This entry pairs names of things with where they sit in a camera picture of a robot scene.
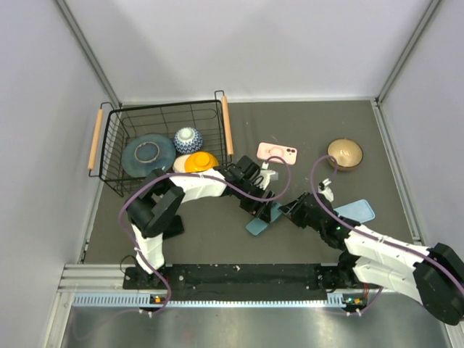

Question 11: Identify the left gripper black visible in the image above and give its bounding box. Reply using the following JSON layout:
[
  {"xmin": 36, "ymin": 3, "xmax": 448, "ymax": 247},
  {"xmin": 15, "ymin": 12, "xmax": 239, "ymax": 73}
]
[{"xmin": 235, "ymin": 180, "xmax": 276, "ymax": 225}]

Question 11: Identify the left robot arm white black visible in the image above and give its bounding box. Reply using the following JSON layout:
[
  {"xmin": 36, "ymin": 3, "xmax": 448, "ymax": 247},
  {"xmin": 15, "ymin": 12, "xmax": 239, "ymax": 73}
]
[{"xmin": 124, "ymin": 156, "xmax": 280, "ymax": 288}]

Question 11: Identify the white slotted cable duct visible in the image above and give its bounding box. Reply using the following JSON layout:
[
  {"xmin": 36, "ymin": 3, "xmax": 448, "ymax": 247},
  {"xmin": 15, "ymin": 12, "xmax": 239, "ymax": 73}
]
[{"xmin": 72, "ymin": 293, "xmax": 367, "ymax": 309}]

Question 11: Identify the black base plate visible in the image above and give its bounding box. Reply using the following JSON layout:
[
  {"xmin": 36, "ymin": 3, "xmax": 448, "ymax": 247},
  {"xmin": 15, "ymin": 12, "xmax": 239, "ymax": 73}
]
[{"xmin": 122, "ymin": 264, "xmax": 376, "ymax": 301}]

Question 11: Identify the teal smartphone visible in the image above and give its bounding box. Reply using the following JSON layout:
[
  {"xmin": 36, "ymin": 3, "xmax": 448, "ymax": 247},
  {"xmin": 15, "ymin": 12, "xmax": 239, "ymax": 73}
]
[{"xmin": 246, "ymin": 203, "xmax": 282, "ymax": 236}]

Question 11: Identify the cream white bowl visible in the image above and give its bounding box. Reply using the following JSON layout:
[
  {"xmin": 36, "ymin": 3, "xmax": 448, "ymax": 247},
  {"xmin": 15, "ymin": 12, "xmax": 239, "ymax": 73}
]
[{"xmin": 173, "ymin": 154, "xmax": 190, "ymax": 173}]

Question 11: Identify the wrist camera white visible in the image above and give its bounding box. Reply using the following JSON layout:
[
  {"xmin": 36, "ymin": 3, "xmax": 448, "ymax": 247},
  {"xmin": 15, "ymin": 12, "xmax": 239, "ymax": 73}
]
[
  {"xmin": 256, "ymin": 162, "xmax": 278, "ymax": 189},
  {"xmin": 318, "ymin": 178, "xmax": 334, "ymax": 202}
]

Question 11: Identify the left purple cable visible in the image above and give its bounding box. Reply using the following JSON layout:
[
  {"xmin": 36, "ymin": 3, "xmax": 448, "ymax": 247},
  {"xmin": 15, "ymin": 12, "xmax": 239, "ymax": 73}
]
[{"xmin": 119, "ymin": 155, "xmax": 292, "ymax": 316}]

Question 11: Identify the right wooden basket handle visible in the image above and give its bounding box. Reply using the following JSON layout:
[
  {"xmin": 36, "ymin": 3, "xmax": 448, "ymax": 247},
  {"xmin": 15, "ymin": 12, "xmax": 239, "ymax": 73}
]
[{"xmin": 221, "ymin": 95, "xmax": 234, "ymax": 156}]

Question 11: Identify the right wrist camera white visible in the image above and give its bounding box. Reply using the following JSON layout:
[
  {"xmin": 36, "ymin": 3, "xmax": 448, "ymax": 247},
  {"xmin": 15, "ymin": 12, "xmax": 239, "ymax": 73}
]
[{"xmin": 318, "ymin": 178, "xmax": 334, "ymax": 202}]

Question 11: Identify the wooden basket handle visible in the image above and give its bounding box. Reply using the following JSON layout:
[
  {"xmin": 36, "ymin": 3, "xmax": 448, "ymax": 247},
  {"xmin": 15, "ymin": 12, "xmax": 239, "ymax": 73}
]
[
  {"xmin": 221, "ymin": 95, "xmax": 234, "ymax": 156},
  {"xmin": 88, "ymin": 107, "xmax": 104, "ymax": 171}
]

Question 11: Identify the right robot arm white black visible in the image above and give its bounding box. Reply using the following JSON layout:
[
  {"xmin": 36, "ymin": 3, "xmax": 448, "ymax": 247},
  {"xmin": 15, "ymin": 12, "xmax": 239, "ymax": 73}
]
[{"xmin": 280, "ymin": 193, "xmax": 463, "ymax": 326}]

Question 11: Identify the black wire basket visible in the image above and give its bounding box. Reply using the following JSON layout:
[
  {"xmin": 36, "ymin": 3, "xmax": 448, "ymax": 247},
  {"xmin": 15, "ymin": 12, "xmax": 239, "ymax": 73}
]
[{"xmin": 87, "ymin": 90, "xmax": 233, "ymax": 196}]

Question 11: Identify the blue white patterned bowl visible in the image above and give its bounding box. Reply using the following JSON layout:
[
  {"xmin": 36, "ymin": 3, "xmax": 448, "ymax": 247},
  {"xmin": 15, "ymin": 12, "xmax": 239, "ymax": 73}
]
[{"xmin": 173, "ymin": 127, "xmax": 204, "ymax": 154}]

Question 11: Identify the dark blue ceramic plate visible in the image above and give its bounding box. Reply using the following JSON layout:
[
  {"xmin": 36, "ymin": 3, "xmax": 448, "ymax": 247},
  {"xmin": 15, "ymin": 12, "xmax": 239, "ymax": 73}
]
[{"xmin": 121, "ymin": 133, "xmax": 176, "ymax": 178}]

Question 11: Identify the left wooden basket handle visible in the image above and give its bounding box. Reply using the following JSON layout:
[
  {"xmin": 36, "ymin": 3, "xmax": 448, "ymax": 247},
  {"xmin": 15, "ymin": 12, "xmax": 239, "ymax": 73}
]
[{"xmin": 88, "ymin": 107, "xmax": 104, "ymax": 171}]

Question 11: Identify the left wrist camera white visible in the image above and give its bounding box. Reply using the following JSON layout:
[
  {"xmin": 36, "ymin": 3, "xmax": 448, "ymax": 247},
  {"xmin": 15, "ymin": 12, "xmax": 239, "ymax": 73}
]
[{"xmin": 256, "ymin": 162, "xmax": 278, "ymax": 189}]

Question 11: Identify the pink phone case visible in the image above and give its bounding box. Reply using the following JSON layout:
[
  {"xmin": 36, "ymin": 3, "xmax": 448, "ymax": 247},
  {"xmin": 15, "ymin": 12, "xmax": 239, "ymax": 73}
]
[{"xmin": 257, "ymin": 142, "xmax": 297, "ymax": 165}]

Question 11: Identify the gold brown bowl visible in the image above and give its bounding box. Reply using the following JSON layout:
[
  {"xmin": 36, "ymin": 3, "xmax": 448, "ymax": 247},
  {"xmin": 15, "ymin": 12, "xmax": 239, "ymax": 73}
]
[{"xmin": 327, "ymin": 138, "xmax": 363, "ymax": 171}]

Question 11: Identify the yellow bowl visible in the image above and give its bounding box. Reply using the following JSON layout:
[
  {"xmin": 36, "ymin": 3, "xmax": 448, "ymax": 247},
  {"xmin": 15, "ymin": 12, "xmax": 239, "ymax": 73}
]
[{"xmin": 184, "ymin": 152, "xmax": 219, "ymax": 173}]

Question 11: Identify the purple cable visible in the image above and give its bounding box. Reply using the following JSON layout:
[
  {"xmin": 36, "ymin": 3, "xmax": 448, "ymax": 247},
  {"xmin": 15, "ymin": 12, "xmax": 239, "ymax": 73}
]
[
  {"xmin": 311, "ymin": 154, "xmax": 464, "ymax": 316},
  {"xmin": 119, "ymin": 155, "xmax": 292, "ymax": 316}
]

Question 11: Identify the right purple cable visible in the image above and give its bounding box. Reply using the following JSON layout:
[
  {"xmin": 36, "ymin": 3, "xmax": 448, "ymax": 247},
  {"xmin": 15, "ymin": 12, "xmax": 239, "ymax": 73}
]
[{"xmin": 311, "ymin": 154, "xmax": 464, "ymax": 316}]

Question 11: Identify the light blue phone case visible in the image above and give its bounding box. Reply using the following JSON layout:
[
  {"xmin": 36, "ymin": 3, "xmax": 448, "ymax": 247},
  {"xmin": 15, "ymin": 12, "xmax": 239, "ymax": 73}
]
[{"xmin": 334, "ymin": 199, "xmax": 376, "ymax": 224}]

